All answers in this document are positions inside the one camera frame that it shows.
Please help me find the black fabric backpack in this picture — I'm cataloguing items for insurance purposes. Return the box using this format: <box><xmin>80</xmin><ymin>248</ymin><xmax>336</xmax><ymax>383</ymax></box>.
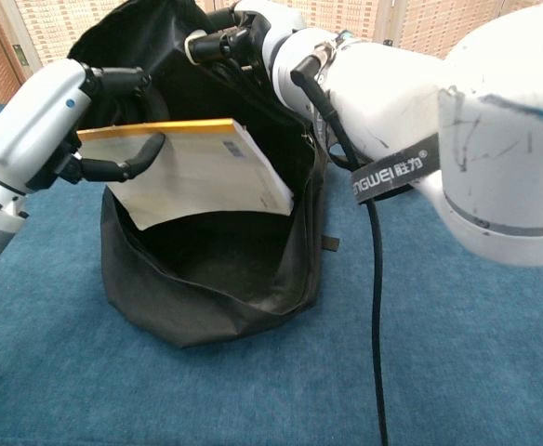
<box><xmin>66</xmin><ymin>0</ymin><xmax>340</xmax><ymax>349</ymax></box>

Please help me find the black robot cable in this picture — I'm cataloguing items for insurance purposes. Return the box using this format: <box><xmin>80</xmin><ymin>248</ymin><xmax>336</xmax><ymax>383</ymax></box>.
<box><xmin>290</xmin><ymin>54</ymin><xmax>390</xmax><ymax>446</ymax></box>

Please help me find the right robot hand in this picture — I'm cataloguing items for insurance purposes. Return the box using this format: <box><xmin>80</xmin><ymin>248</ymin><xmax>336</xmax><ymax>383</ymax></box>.
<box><xmin>184</xmin><ymin>0</ymin><xmax>307</xmax><ymax>85</ymax></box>

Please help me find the blue tablecloth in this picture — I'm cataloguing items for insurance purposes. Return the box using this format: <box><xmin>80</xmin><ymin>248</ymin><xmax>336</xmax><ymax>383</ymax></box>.
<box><xmin>0</xmin><ymin>102</ymin><xmax>543</xmax><ymax>446</ymax></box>

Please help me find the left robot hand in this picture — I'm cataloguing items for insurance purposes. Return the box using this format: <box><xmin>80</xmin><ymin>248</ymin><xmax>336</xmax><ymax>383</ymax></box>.
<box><xmin>0</xmin><ymin>59</ymin><xmax>167</xmax><ymax>196</ymax></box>

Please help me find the black velcro cable strap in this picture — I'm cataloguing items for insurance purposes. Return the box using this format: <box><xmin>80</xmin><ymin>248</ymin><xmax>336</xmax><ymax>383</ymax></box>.
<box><xmin>348</xmin><ymin>136</ymin><xmax>442</xmax><ymax>204</ymax></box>

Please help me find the white book with yellow spine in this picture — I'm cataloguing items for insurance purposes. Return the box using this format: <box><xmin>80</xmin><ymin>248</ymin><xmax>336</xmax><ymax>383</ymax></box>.
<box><xmin>76</xmin><ymin>118</ymin><xmax>296</xmax><ymax>231</ymax></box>

